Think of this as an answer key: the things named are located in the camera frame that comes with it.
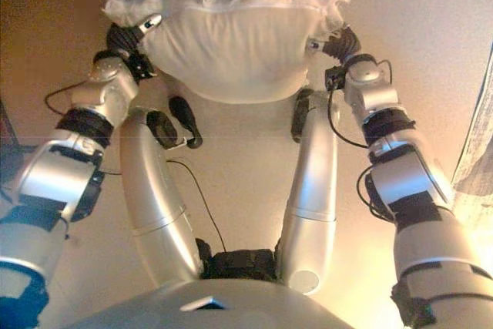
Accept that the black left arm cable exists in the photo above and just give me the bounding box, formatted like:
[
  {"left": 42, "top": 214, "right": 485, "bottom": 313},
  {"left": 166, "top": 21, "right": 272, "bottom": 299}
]
[{"left": 44, "top": 80, "right": 96, "bottom": 115}]

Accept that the silver robot torso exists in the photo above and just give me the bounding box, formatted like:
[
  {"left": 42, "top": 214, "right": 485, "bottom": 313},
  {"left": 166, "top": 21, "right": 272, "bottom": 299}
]
[{"left": 61, "top": 238, "right": 396, "bottom": 329}]

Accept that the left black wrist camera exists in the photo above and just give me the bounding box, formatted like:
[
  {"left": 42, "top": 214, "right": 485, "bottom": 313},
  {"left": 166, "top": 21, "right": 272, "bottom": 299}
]
[{"left": 126, "top": 53, "right": 156, "bottom": 82}]

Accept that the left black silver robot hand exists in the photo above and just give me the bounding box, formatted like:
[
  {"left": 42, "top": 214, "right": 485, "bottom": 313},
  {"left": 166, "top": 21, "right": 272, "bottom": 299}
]
[{"left": 106, "top": 14, "right": 163, "bottom": 57}]

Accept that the white fringed throw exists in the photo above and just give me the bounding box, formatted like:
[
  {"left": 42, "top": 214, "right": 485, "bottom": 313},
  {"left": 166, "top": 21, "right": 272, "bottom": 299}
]
[{"left": 449, "top": 45, "right": 493, "bottom": 232}]

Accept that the thin black leg cable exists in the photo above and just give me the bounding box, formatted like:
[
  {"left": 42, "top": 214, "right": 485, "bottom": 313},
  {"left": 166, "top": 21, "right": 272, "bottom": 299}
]
[{"left": 167, "top": 158, "right": 227, "bottom": 253}]

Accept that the black right elbow cable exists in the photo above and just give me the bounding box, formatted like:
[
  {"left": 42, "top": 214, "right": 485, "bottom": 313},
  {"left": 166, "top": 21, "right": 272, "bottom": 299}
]
[{"left": 355, "top": 166, "right": 398, "bottom": 227}]

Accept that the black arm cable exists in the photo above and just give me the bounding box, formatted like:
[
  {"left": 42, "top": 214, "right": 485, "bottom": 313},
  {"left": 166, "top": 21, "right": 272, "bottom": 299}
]
[
  {"left": 44, "top": 80, "right": 96, "bottom": 115},
  {"left": 326, "top": 59, "right": 393, "bottom": 149}
]

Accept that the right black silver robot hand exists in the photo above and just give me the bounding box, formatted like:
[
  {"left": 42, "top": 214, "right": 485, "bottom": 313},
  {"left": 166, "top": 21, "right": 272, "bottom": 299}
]
[{"left": 307, "top": 26, "right": 361, "bottom": 62}]

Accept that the white fringed cushion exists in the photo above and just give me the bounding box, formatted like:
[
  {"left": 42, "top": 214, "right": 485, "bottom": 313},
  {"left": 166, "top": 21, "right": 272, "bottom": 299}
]
[{"left": 92, "top": 0, "right": 356, "bottom": 105}]

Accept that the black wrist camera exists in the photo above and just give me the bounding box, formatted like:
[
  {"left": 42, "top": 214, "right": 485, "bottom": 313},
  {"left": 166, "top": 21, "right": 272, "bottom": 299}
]
[
  {"left": 325, "top": 66, "right": 347, "bottom": 90},
  {"left": 126, "top": 53, "right": 156, "bottom": 82}
]

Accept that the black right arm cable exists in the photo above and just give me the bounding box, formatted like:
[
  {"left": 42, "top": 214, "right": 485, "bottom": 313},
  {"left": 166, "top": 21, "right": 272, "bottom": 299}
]
[{"left": 326, "top": 59, "right": 393, "bottom": 149}]

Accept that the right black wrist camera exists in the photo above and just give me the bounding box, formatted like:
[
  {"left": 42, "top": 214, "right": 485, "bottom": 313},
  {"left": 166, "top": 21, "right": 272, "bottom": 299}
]
[{"left": 325, "top": 66, "right": 347, "bottom": 90}]

